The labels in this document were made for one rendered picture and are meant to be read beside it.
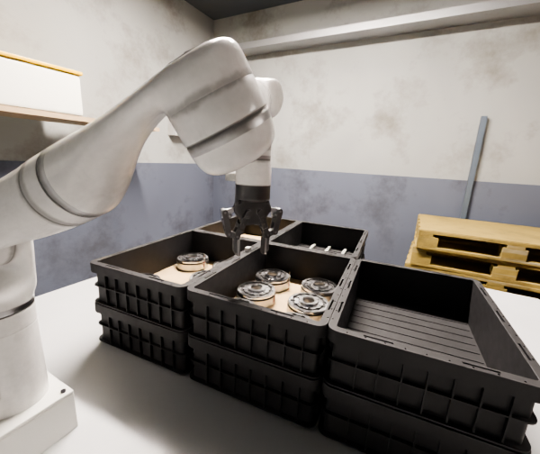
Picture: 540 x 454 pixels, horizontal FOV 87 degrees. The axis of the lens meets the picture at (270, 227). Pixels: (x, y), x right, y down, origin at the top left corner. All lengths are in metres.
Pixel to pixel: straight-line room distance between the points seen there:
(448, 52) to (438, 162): 0.91
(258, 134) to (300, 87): 3.14
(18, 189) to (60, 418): 0.43
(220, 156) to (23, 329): 0.45
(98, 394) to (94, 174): 0.54
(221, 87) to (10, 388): 0.56
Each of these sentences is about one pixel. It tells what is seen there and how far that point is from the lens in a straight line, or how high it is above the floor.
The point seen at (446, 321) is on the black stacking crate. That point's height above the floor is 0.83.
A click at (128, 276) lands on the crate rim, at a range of 0.73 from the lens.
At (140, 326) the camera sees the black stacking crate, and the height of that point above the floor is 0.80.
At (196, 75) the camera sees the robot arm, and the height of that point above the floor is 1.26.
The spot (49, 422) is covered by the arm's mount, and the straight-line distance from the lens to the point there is 0.69.
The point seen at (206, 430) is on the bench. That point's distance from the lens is 0.66.
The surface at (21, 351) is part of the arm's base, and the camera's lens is 0.63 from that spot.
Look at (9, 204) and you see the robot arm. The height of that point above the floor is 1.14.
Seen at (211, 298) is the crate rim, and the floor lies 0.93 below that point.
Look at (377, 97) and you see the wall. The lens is 3.14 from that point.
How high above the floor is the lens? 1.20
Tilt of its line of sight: 14 degrees down
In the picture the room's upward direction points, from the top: 3 degrees clockwise
